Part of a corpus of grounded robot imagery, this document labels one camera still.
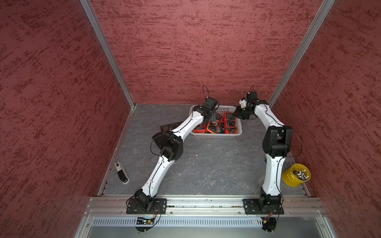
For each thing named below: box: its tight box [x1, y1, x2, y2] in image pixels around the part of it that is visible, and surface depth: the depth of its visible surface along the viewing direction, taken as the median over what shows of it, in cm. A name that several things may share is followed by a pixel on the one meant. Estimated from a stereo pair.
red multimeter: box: [192, 122, 208, 134], surface depth 97 cm
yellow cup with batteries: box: [281, 163, 312, 188], surface depth 77 cm
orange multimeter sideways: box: [205, 120, 218, 134], surface depth 98 cm
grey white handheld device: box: [114, 160, 130, 185], surface depth 83 cm
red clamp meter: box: [223, 112, 239, 134], surface depth 99 cm
